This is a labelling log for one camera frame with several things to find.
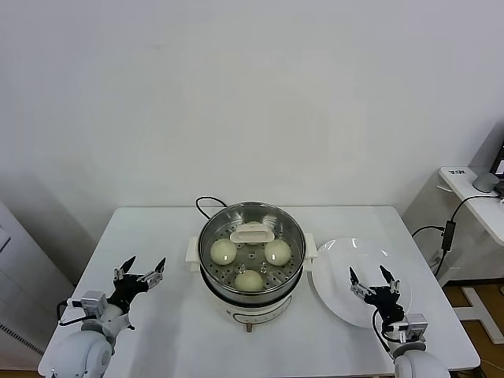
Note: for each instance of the grey computer monitor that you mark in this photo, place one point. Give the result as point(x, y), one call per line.
point(488, 145)

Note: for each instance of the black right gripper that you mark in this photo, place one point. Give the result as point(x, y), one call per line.
point(386, 303)

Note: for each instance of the grey rounded desk object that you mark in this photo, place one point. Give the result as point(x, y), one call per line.
point(485, 182)

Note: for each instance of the white side desk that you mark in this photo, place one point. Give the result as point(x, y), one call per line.
point(484, 212)

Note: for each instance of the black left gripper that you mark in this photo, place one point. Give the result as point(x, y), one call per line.
point(126, 291)

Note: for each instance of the perforated stainless steel steamer basket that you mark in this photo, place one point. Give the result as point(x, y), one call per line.
point(293, 281)

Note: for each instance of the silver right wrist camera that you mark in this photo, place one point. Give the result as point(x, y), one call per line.
point(415, 325)

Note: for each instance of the white cabinet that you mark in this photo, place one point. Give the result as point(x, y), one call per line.
point(23, 275)

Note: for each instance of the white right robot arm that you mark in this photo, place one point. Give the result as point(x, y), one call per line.
point(417, 358)

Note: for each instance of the white round plate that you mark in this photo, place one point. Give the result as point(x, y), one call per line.
point(334, 283)

